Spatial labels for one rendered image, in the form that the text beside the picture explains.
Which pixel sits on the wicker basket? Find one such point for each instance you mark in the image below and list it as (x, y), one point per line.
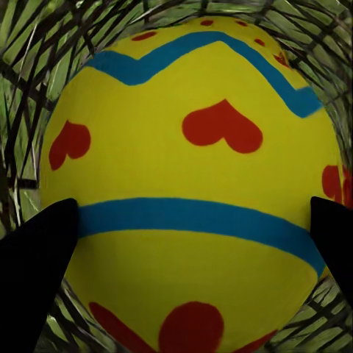
(37, 88)

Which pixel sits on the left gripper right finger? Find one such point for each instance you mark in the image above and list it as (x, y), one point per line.
(332, 233)

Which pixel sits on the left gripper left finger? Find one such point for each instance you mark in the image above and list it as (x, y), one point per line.
(33, 261)

